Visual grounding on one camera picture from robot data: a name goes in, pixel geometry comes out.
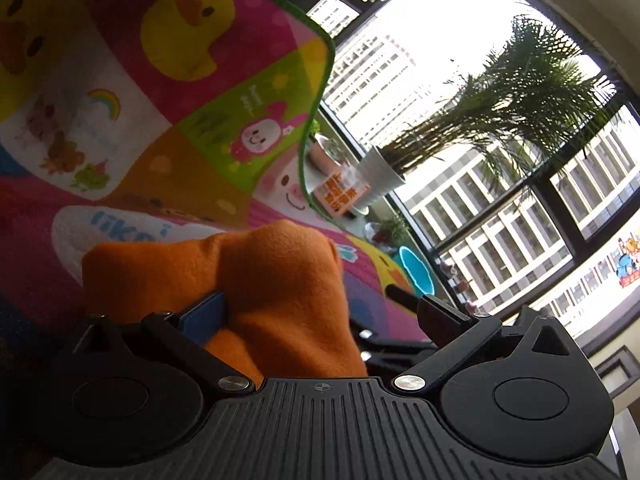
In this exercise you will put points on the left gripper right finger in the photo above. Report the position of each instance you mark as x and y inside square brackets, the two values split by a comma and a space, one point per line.
[457, 336]

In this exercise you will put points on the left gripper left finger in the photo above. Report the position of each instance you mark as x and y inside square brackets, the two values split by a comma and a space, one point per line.
[179, 339]

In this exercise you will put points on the orange pumpkin costume garment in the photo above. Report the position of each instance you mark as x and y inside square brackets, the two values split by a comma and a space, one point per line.
[287, 311]

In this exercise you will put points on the blue plastic basin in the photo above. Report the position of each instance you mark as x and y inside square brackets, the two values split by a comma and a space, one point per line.
[416, 270]

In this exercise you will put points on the small potted green plant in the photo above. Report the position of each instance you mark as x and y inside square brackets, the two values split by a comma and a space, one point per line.
[392, 231]

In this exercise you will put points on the orange printed bag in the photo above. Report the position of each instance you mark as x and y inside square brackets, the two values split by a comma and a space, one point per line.
[340, 191]

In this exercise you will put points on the colourful cartoon play mat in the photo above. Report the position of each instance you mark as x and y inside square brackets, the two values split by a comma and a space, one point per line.
[161, 121]

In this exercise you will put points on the potted palm in white pot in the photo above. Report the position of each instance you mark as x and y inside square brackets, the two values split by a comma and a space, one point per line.
[527, 108]

